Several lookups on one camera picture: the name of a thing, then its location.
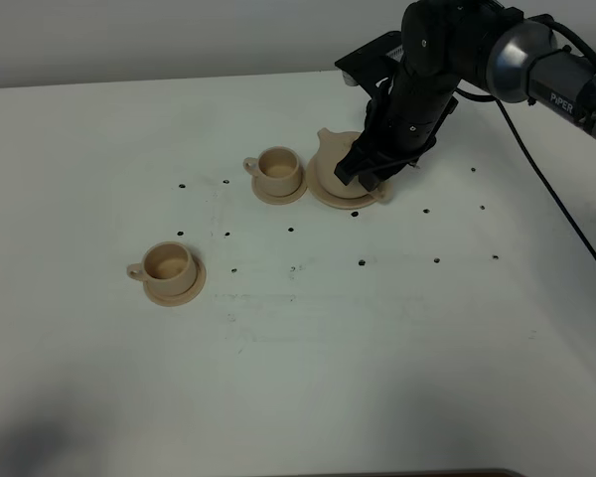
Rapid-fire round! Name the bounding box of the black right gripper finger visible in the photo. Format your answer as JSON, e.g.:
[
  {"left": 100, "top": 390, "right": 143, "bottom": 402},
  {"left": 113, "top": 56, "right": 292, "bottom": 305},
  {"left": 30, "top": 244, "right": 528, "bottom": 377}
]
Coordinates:
[
  {"left": 358, "top": 158, "right": 409, "bottom": 192},
  {"left": 334, "top": 132, "right": 391, "bottom": 185}
]

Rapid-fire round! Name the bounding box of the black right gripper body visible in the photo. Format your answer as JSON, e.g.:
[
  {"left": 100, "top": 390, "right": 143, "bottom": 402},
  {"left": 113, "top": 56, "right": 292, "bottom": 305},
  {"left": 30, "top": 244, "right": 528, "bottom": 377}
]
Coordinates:
[{"left": 365, "top": 64, "right": 459, "bottom": 167}]

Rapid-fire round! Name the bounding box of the brown ceramic teapot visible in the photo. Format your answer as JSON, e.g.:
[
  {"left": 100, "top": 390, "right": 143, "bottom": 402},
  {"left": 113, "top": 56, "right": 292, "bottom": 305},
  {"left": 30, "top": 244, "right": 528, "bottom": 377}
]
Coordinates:
[{"left": 308, "top": 128, "right": 391, "bottom": 210}]

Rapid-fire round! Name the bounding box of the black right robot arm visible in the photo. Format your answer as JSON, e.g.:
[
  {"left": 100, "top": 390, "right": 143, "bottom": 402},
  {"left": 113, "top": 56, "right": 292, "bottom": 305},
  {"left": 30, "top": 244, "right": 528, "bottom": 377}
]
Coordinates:
[{"left": 334, "top": 1, "right": 596, "bottom": 192}]

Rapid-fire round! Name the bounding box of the large brown teapot saucer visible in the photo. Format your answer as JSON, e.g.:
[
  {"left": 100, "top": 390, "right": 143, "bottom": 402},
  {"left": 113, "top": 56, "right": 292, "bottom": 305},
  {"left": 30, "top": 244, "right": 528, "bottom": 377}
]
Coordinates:
[{"left": 306, "top": 153, "right": 392, "bottom": 210}]

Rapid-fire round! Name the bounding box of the far brown cup saucer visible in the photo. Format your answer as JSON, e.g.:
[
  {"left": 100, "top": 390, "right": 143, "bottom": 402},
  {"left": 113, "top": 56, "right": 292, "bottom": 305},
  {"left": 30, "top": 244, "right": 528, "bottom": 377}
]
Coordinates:
[{"left": 250, "top": 168, "right": 307, "bottom": 205}]

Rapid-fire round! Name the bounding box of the brown cup saucer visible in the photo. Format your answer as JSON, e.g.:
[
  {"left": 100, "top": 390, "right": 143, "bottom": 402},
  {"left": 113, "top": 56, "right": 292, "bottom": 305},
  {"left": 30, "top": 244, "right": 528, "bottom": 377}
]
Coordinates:
[
  {"left": 143, "top": 257, "right": 207, "bottom": 307},
  {"left": 250, "top": 168, "right": 307, "bottom": 205}
]

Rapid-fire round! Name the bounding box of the far brown teacup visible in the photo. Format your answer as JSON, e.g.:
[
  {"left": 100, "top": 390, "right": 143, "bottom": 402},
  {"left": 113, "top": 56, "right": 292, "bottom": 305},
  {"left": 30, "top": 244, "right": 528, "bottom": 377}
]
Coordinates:
[{"left": 242, "top": 146, "right": 303, "bottom": 199}]

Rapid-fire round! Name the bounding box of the brown teacup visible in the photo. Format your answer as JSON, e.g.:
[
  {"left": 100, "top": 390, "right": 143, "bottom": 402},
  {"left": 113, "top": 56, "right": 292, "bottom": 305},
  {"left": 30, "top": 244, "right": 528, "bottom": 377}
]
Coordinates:
[
  {"left": 242, "top": 146, "right": 303, "bottom": 199},
  {"left": 126, "top": 241, "right": 199, "bottom": 298}
]

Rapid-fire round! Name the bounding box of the near brown teacup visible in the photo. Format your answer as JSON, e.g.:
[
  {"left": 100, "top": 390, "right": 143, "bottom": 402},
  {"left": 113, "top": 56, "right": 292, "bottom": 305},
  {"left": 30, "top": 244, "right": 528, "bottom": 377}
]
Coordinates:
[{"left": 126, "top": 241, "right": 199, "bottom": 298}]

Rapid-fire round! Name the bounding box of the near brown cup saucer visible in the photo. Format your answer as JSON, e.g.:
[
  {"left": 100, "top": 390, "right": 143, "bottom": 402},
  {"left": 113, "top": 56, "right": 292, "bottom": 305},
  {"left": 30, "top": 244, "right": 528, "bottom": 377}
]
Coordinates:
[{"left": 143, "top": 257, "right": 207, "bottom": 307}]

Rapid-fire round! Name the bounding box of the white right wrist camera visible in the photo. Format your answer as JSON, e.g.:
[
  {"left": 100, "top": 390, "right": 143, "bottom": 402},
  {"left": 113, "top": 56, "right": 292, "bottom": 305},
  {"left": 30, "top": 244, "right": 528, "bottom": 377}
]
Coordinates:
[{"left": 334, "top": 31, "right": 406, "bottom": 90}]

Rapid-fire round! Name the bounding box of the black right camera cable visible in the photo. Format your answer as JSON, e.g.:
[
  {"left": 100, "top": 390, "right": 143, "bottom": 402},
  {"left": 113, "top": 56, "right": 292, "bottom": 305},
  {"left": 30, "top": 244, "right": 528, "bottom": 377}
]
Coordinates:
[{"left": 454, "top": 86, "right": 596, "bottom": 294}]

